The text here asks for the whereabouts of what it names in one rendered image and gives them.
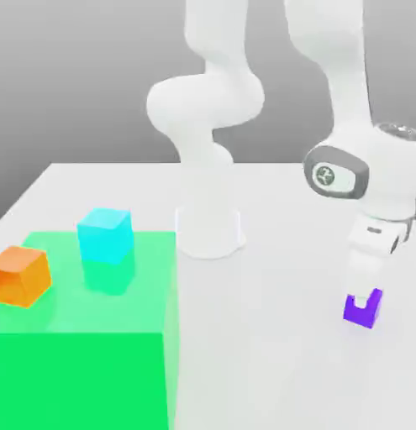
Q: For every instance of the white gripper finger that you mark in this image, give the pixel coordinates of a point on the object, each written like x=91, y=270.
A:
x=362, y=300

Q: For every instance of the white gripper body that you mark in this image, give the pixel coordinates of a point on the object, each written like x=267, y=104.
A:
x=365, y=270

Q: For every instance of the small purple cube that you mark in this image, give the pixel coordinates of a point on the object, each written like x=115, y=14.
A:
x=362, y=318

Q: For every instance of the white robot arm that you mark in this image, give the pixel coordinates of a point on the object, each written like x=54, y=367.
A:
x=207, y=100

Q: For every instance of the small cyan cube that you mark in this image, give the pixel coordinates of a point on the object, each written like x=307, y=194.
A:
x=105, y=237

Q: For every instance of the small orange cube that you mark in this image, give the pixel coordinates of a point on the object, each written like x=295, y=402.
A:
x=21, y=278

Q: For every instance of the large green box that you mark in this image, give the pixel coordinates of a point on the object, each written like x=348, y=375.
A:
x=76, y=376

